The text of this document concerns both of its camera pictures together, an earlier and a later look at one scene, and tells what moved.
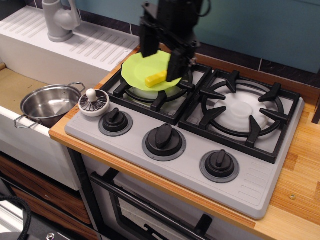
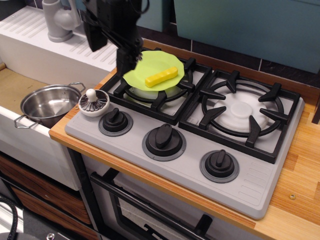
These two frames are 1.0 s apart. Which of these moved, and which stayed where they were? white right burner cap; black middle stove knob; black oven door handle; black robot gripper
Moved: black robot gripper
Stayed: white right burner cap; black oven door handle; black middle stove knob
